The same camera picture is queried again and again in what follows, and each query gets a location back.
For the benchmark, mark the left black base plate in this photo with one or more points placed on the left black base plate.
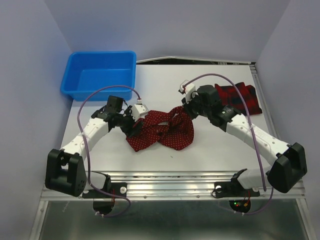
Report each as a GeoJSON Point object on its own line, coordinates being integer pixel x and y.
{"type": "Point", "coordinates": [113, 188]}

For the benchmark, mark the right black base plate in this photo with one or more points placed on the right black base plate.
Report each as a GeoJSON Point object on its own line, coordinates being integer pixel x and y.
{"type": "Point", "coordinates": [228, 189]}

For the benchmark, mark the red navy plaid skirt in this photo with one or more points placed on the red navy plaid skirt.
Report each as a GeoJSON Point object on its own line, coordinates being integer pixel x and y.
{"type": "Point", "coordinates": [229, 96]}

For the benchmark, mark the aluminium table frame rail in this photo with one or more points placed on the aluminium table frame rail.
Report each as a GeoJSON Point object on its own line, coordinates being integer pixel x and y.
{"type": "Point", "coordinates": [171, 186]}

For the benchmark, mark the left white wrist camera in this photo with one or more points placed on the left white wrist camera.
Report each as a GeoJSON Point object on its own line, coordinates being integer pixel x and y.
{"type": "Point", "coordinates": [138, 111]}

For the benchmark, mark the red white-dotted skirt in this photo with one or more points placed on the red white-dotted skirt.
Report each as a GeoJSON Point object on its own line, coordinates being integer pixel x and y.
{"type": "Point", "coordinates": [173, 129]}

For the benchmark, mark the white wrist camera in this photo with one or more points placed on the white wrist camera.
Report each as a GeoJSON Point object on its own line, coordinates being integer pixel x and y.
{"type": "Point", "coordinates": [187, 88]}
{"type": "Point", "coordinates": [138, 111]}

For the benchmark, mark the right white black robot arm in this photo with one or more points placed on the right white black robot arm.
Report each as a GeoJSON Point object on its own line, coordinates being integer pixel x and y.
{"type": "Point", "coordinates": [287, 162]}

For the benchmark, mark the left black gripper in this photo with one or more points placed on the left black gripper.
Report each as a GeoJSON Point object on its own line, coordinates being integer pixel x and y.
{"type": "Point", "coordinates": [125, 130]}

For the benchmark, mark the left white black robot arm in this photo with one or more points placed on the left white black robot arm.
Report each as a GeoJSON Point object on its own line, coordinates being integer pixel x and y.
{"type": "Point", "coordinates": [65, 168]}

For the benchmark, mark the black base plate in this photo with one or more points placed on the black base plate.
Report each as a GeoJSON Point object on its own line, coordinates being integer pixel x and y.
{"type": "Point", "coordinates": [113, 188]}
{"type": "Point", "coordinates": [228, 189]}

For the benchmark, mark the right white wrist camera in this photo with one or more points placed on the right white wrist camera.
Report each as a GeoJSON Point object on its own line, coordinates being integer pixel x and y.
{"type": "Point", "coordinates": [187, 88]}

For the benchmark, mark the blue plastic bin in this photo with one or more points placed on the blue plastic bin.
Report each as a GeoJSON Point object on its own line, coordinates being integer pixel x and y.
{"type": "Point", "coordinates": [89, 71]}

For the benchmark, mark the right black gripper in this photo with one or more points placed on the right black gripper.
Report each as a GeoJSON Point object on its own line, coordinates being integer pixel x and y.
{"type": "Point", "coordinates": [187, 106]}

